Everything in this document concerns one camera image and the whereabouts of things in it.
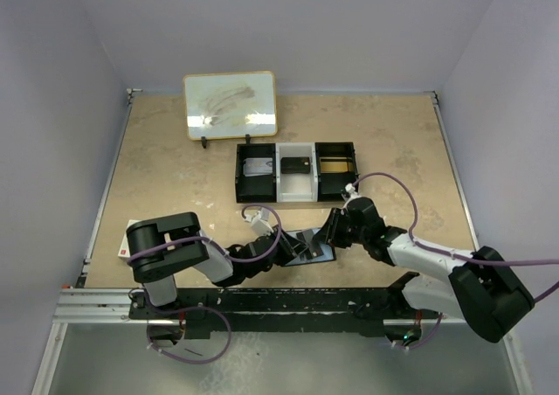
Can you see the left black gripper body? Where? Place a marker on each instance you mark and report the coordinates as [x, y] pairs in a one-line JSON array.
[[285, 254]]

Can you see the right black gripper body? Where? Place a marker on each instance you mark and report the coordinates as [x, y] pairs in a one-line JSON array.
[[341, 231]]

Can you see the black leather card holder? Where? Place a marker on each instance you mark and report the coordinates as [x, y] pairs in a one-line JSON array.
[[328, 252]]

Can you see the black VIP card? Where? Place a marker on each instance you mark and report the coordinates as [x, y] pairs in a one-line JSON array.
[[312, 250]]

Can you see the black white card sorting tray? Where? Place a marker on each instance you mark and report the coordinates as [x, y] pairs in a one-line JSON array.
[[278, 188]]

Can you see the white board with yellow rim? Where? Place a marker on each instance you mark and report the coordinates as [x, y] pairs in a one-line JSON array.
[[222, 106]]

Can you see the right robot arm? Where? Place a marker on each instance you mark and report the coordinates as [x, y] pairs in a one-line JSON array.
[[473, 286]]

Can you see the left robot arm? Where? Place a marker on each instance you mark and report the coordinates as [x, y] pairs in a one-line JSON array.
[[162, 247]]

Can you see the gold cards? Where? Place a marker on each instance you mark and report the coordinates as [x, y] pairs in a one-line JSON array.
[[336, 164]]

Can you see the black VIP cards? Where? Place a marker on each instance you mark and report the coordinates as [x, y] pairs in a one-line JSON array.
[[295, 165]]

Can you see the silver VIP cards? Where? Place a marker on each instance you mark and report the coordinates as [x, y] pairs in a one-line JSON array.
[[257, 167]]

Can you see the small white green box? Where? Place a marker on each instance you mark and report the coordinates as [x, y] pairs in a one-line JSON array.
[[123, 252]]

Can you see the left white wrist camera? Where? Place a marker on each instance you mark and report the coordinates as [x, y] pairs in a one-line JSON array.
[[258, 221]]

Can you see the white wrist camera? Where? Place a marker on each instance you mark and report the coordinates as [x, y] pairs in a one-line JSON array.
[[349, 193], [258, 221]]

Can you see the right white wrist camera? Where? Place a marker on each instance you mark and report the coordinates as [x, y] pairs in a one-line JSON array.
[[349, 193]]

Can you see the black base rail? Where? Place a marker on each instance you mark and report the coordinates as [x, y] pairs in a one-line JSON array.
[[366, 312]]

